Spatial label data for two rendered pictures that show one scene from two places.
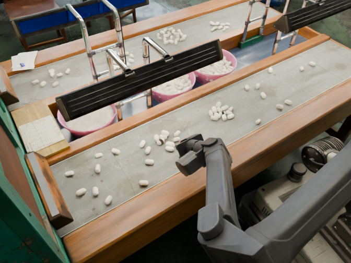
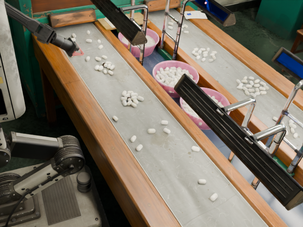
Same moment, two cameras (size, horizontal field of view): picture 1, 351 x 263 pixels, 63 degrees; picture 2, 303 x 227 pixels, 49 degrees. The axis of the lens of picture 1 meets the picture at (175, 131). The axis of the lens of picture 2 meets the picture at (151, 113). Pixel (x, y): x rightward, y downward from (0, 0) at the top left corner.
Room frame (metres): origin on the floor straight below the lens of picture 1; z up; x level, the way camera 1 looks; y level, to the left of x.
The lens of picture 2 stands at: (1.06, -1.54, 1.87)
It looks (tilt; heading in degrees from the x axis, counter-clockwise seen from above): 42 degrees down; 89
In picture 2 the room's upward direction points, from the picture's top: 8 degrees clockwise
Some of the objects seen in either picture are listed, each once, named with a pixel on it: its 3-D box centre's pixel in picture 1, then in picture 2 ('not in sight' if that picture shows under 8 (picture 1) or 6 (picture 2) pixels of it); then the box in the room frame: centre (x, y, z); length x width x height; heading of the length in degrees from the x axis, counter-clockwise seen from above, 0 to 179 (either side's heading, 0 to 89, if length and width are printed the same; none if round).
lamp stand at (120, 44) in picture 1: (100, 52); (182, 25); (1.21, 0.37, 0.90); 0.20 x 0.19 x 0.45; 125
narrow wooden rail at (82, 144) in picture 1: (213, 92); (165, 106); (1.15, -0.19, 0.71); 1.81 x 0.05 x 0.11; 125
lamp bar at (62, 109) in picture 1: (147, 73); (112, 9); (0.81, 0.10, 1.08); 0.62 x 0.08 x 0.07; 125
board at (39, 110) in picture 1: (38, 129); (123, 20); (0.82, 0.58, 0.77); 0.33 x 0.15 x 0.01; 35
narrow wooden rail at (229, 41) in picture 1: (178, 61); (213, 91); (1.42, -0.01, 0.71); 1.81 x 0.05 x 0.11; 125
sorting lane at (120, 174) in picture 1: (237, 109); (136, 112); (1.01, -0.29, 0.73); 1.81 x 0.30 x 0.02; 125
